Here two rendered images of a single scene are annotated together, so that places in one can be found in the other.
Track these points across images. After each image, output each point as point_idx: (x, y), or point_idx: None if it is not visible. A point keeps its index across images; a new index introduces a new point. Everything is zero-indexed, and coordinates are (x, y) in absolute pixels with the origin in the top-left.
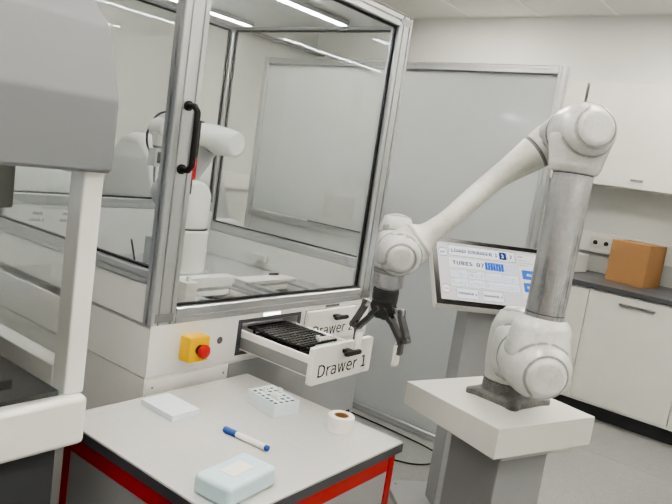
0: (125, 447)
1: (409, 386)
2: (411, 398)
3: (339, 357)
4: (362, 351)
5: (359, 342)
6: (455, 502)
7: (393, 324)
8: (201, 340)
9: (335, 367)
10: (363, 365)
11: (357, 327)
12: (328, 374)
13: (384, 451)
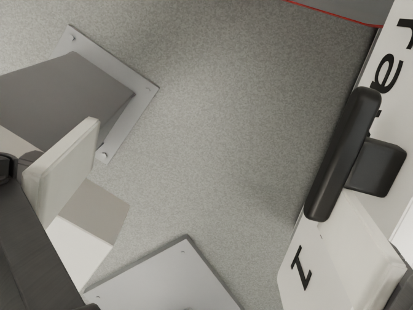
0: None
1: (102, 230)
2: (95, 201)
3: (395, 122)
4: (317, 286)
5: (339, 242)
6: (42, 131)
7: (19, 309)
8: None
9: (383, 88)
10: (293, 260)
11: (410, 287)
12: (393, 39)
13: None
